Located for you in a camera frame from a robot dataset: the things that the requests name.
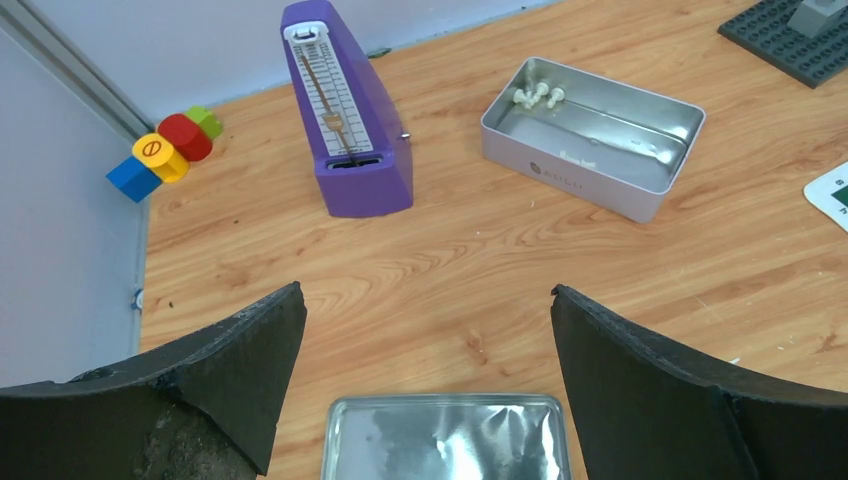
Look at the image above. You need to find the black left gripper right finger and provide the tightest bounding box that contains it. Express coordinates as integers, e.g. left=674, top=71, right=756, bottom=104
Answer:
left=550, top=285, right=847, bottom=479

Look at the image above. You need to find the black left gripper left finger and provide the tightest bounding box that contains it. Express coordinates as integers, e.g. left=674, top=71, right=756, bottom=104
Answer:
left=1, top=282, right=307, bottom=479

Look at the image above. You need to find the silver metal tin box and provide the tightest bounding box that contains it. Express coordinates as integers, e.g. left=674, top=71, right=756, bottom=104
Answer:
left=480, top=57, right=707, bottom=223

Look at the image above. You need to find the green white chess board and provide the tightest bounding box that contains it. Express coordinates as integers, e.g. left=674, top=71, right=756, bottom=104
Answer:
left=803, top=162, right=848, bottom=231

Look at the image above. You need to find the white chess pawn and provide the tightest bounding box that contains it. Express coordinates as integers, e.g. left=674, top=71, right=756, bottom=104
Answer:
left=546, top=87, right=565, bottom=109
left=525, top=82, right=550, bottom=108
left=512, top=89, right=534, bottom=109

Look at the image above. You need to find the silver tin lid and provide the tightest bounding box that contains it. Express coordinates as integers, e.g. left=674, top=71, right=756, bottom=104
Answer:
left=321, top=393, right=572, bottom=480

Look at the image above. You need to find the blue wooden block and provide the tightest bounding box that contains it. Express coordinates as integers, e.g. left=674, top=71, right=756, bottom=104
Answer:
left=106, top=155, right=163, bottom=203

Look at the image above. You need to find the yellow wooden cylinder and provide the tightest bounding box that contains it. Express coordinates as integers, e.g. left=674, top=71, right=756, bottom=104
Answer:
left=132, top=133, right=190, bottom=183

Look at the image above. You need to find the red wooden cylinder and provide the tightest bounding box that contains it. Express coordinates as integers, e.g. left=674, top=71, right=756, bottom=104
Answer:
left=157, top=113, right=213, bottom=162

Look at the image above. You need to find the purple metronome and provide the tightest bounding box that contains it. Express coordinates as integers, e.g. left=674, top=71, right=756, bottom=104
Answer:
left=280, top=0, right=414, bottom=218

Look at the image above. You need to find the green wooden block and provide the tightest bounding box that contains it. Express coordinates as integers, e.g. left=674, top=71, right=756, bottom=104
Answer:
left=184, top=105, right=223, bottom=141

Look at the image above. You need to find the dark grey lego baseplate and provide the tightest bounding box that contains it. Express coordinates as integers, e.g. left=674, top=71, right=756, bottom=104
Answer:
left=718, top=0, right=847, bottom=89

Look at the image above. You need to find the grey lego tower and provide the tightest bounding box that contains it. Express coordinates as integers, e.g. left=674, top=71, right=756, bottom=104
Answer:
left=787, top=0, right=847, bottom=38

